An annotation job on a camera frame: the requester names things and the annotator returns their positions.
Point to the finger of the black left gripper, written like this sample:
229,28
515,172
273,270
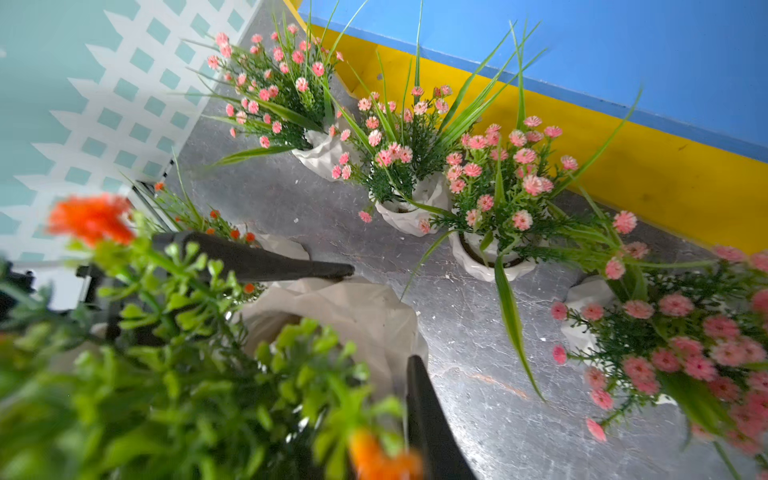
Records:
253,264

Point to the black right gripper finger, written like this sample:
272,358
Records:
428,431

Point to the orange flower pot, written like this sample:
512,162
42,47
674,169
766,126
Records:
198,216
178,393

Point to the pink flower pot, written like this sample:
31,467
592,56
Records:
280,94
504,191
402,134
694,333

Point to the yellow pink blue wooden rack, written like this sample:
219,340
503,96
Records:
691,76

